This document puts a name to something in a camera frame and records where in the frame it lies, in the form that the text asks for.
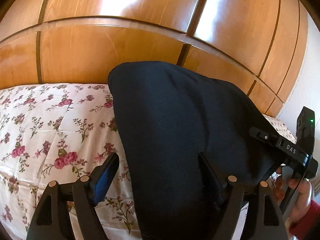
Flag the floral quilted bedspread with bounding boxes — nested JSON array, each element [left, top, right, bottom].
[[0, 83, 298, 240]]

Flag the dark navy embroidered pant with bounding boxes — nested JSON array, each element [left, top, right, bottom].
[[107, 61, 280, 239]]

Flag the glossy wooden wardrobe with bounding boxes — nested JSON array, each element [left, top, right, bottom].
[[1, 0, 309, 116]]

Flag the person's right hand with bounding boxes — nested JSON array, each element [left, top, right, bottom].
[[272, 166, 312, 223]]

